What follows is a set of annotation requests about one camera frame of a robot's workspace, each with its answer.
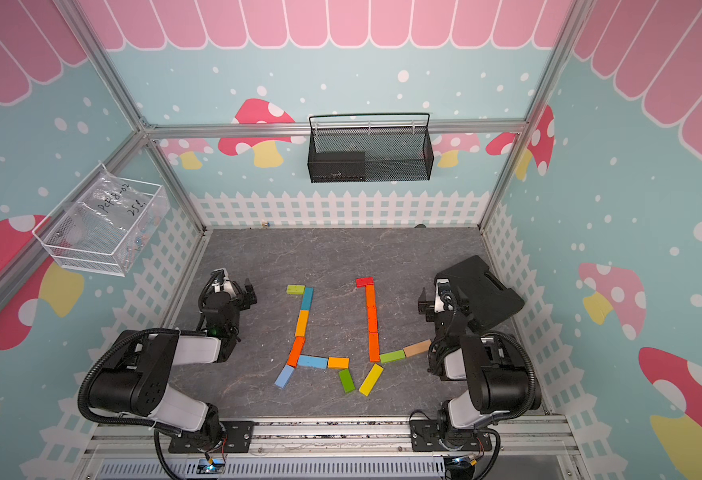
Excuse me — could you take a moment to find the light blue block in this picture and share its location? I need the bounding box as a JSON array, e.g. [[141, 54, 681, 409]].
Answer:
[[274, 364, 295, 389]]

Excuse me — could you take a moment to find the clear plastic wall bin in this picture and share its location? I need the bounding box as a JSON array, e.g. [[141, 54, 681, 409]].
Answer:
[[32, 166, 170, 277]]

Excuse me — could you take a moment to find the yellow-orange long block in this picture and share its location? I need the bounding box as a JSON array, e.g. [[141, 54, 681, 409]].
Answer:
[[295, 310, 310, 338]]

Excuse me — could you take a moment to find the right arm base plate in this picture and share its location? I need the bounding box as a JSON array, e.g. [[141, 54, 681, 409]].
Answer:
[[409, 418, 493, 452]]

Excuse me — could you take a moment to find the teal long block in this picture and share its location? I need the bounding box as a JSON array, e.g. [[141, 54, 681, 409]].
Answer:
[[301, 287, 314, 311]]

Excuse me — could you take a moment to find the orange long block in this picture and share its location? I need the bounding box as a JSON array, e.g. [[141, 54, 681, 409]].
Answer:
[[287, 336, 305, 368]]

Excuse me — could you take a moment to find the green circuit board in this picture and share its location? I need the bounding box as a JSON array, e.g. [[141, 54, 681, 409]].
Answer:
[[197, 459, 226, 475]]

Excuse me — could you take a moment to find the small orange-yellow block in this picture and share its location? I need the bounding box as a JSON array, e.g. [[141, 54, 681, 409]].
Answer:
[[327, 357, 350, 370]]

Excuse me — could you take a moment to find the yellow-green wide block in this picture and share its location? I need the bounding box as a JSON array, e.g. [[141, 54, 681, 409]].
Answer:
[[358, 364, 384, 396]]

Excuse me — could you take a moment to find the red block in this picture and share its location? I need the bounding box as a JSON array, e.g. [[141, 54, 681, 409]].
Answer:
[[356, 277, 374, 288]]

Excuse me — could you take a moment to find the black plastic tool case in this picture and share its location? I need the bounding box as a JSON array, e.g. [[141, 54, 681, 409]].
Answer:
[[434, 255, 525, 334]]

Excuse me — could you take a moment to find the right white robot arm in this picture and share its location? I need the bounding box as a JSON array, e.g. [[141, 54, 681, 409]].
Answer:
[[408, 278, 542, 455]]

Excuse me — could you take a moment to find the black wire mesh basket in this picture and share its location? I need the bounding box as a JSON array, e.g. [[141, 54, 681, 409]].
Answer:
[[308, 112, 434, 182]]

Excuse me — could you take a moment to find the black box in basket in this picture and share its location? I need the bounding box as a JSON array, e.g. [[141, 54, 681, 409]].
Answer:
[[308, 151, 366, 183]]

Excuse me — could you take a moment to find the lime green small block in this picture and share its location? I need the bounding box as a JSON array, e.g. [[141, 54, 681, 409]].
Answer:
[[286, 284, 306, 296]]

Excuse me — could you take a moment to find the blue long block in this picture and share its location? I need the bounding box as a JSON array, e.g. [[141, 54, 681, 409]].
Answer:
[[298, 355, 328, 369]]

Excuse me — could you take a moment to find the tan long block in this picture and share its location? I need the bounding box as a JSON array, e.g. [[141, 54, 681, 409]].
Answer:
[[403, 340, 432, 358]]

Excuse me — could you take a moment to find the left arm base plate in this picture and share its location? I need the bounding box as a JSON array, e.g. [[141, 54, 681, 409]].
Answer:
[[169, 420, 255, 454]]

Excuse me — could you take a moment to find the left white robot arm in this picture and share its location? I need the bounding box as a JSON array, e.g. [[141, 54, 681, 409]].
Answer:
[[77, 268, 257, 452]]

